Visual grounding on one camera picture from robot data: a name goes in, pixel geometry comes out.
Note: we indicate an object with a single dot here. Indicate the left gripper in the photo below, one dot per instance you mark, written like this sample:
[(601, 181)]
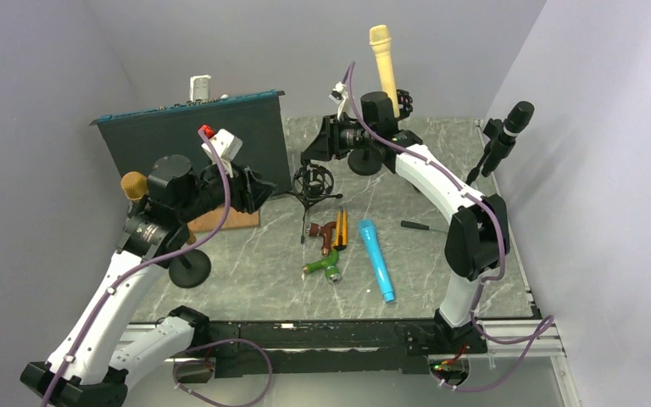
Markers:
[(248, 192)]

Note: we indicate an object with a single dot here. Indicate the black tripod shock mount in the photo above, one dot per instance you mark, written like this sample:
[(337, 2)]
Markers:
[(312, 184)]

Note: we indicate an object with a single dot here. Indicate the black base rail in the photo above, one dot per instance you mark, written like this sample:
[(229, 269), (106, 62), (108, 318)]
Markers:
[(241, 348)]

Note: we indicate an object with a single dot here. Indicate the brown wooden handle tool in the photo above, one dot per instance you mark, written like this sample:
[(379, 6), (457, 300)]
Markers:
[(325, 232)]

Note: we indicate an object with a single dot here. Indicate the black microphone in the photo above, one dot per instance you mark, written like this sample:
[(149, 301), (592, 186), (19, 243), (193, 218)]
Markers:
[(517, 120)]

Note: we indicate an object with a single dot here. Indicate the green handle tool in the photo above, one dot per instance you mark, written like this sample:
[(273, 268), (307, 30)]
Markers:
[(328, 265)]

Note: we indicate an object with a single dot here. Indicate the black round base stand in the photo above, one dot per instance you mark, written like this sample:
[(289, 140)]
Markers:
[(190, 270)]

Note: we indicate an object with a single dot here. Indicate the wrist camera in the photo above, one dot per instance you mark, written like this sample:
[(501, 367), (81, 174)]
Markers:
[(339, 93), (222, 144)]

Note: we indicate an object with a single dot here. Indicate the black clip mic stand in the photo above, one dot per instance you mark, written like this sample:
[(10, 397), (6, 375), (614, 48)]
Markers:
[(496, 149)]

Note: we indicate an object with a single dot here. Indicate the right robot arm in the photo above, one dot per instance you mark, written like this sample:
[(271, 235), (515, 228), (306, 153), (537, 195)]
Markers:
[(477, 240)]

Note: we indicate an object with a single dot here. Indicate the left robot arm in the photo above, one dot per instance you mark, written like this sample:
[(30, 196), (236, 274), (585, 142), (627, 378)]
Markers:
[(88, 368)]

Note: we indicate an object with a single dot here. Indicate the blue microphone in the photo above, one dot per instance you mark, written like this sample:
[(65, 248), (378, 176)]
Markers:
[(368, 234)]

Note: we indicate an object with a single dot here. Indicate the dark teal rack unit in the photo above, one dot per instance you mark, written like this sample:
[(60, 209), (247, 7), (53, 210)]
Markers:
[(136, 140)]

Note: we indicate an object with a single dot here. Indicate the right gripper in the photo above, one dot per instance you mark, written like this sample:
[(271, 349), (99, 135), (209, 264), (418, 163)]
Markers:
[(326, 147)]

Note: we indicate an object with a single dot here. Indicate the black shock mount stand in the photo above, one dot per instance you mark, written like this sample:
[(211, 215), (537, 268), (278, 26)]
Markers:
[(376, 110)]

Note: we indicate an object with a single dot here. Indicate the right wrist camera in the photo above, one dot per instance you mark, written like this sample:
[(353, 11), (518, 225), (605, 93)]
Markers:
[(339, 93)]

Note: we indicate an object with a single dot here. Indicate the wooden board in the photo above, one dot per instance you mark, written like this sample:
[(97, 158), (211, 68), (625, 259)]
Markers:
[(234, 220)]

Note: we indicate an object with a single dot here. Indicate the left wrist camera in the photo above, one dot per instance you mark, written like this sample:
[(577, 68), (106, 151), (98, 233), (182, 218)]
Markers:
[(222, 144)]

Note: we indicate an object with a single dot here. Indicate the gold brown microphone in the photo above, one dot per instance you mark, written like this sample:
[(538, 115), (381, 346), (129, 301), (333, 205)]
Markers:
[(155, 217)]

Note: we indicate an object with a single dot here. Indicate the white bracket behind rack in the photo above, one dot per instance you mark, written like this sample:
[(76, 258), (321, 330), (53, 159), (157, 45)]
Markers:
[(199, 88)]

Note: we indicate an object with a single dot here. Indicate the cream microphone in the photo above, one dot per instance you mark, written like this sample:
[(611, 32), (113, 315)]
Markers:
[(381, 45)]

